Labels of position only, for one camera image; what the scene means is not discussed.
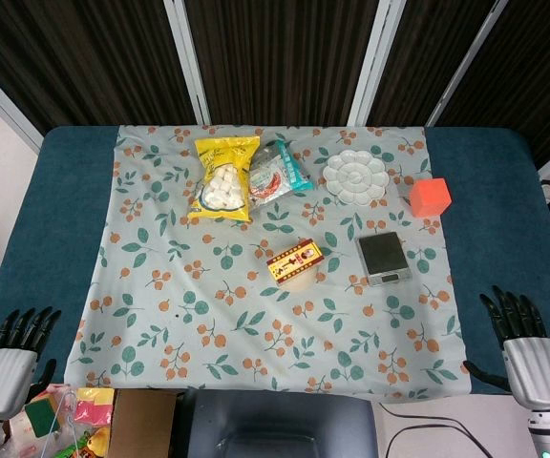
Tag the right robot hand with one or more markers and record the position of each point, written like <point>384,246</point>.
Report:
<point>535,372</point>

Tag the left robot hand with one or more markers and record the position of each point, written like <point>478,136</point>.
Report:
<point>3,381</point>

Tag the orange block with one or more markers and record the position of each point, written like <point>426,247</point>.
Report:
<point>430,198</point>

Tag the silver digital kitchen scale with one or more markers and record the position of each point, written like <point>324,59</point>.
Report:
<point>380,253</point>

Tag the green sponge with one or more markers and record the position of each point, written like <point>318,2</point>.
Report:
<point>41,417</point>

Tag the pink yellow packet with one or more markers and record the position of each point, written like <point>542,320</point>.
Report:
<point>93,408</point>

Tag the brown cardboard box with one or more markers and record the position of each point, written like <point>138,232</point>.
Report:
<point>141,424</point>

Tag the teal table cover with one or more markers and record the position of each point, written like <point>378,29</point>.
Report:
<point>65,214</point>

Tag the floral orange berry tablecloth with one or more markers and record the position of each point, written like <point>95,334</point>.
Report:
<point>208,310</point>

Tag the dark grey robot chest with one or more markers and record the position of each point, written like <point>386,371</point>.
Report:
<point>280,420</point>

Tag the yellow red carton box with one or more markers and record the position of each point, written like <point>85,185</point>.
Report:
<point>296,261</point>

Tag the white flower palette dish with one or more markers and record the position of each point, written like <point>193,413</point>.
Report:
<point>356,176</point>

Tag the yellow marshmallow bag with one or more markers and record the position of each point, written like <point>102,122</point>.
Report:
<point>222,191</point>

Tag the clear teal snack bag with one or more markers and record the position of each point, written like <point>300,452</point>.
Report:
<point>277,176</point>

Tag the dark folding screen white frame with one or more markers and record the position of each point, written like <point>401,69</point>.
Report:
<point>280,57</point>

